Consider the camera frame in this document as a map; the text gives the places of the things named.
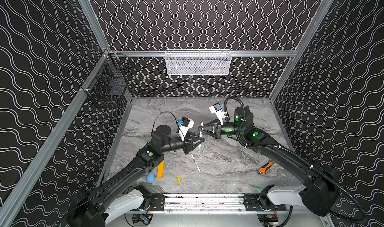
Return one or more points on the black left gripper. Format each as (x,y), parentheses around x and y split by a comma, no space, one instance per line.
(187,144)

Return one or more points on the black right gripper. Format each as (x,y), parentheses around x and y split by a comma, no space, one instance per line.
(216,129)

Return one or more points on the white pen green tip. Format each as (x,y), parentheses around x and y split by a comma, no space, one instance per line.
(200,135)

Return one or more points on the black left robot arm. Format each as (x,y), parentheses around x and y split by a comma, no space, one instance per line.
(100,206)

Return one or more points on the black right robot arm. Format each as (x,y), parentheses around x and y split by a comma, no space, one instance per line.
(320,187)

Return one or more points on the white pen green end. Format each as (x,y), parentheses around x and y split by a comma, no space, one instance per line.
(197,165)

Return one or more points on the yellow rectangular block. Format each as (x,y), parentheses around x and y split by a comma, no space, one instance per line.
(160,172)

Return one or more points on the blue egg-shaped sponge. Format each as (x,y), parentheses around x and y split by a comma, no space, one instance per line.
(150,177)

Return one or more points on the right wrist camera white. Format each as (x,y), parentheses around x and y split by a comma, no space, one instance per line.
(218,110)

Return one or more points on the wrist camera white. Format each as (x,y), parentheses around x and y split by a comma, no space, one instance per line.
(183,126)
(218,110)

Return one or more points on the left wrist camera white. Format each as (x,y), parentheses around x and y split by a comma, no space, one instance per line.
(183,126)

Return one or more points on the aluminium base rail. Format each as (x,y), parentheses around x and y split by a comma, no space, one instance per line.
(211,204)

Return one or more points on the orange handled metal tool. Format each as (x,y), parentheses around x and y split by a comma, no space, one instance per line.
(265,167)

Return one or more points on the white wire mesh basket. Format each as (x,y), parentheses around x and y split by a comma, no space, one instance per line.
(198,62)

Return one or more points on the black wire mesh basket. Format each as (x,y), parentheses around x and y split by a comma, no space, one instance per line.
(109,87)

